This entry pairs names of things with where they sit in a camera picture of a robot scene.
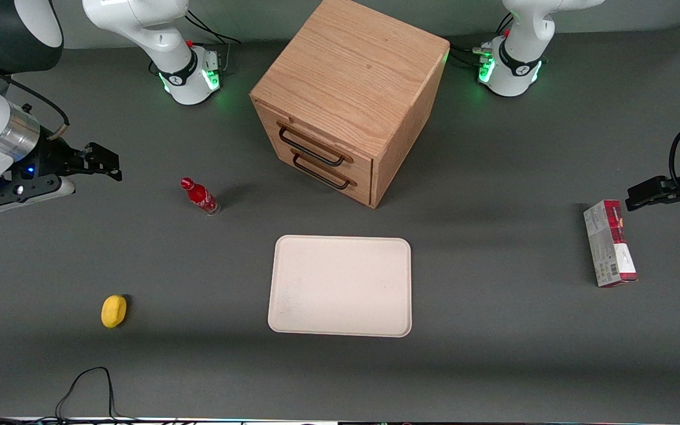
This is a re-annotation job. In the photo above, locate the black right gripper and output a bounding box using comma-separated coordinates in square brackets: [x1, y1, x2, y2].
[8, 138, 123, 181]

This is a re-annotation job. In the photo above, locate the black metal drawer handle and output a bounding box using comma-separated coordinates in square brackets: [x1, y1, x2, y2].
[291, 152, 358, 191]
[276, 120, 354, 168]

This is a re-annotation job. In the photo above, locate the wooden drawer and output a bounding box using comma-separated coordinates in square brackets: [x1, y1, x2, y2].
[256, 102, 374, 179]
[269, 135, 375, 208]

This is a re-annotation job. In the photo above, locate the wooden drawer cabinet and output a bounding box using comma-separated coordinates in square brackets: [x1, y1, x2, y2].
[250, 0, 450, 209]

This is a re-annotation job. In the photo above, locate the red and grey carton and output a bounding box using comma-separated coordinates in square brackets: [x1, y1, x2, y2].
[583, 200, 639, 289]

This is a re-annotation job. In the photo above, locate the red cola bottle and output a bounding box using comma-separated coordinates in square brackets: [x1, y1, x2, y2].
[180, 176, 222, 217]

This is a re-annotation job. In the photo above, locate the yellow lemon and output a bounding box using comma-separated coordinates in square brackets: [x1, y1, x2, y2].
[101, 295, 128, 329]

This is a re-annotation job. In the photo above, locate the beige plastic tray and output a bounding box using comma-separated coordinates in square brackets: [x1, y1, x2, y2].
[267, 235, 413, 338]

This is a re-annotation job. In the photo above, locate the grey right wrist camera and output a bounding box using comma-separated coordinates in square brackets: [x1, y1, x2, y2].
[0, 173, 76, 213]

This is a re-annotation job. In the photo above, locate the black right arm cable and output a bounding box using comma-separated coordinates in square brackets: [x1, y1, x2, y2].
[0, 50, 71, 141]

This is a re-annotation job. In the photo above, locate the black looped table cable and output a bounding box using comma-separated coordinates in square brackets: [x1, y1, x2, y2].
[54, 366, 140, 423]

